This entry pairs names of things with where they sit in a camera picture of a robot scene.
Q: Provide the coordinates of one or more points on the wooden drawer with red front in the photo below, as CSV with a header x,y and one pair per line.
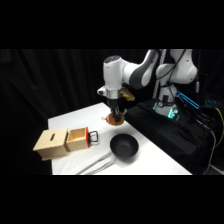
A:
x,y
78,139

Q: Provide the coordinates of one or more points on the black curtain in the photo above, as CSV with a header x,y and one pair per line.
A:
x,y
43,83

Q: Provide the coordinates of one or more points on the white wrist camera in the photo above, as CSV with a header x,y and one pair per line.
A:
x,y
102,91

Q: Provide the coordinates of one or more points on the black bowl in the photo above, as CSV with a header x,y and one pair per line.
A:
x,y
124,146

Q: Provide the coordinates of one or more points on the small brown bowl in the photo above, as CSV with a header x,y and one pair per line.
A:
x,y
116,122

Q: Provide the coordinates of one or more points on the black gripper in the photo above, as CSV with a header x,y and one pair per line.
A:
x,y
115,102

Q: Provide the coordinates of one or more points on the yellow wrist connector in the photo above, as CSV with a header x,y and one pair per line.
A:
x,y
128,94

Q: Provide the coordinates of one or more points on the wooden box with slot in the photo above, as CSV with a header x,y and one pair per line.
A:
x,y
51,143

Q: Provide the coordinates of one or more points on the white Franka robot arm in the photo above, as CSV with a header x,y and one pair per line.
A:
x,y
143,71

